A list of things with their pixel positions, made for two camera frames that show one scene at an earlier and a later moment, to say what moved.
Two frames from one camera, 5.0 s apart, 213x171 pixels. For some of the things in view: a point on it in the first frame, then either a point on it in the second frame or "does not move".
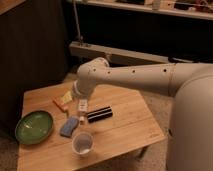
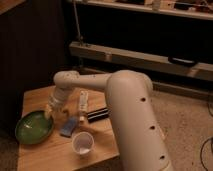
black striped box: x=100 y=114 does not move
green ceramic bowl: x=33 y=127 does not move
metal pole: x=81 y=39 does not move
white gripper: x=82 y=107 → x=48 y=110
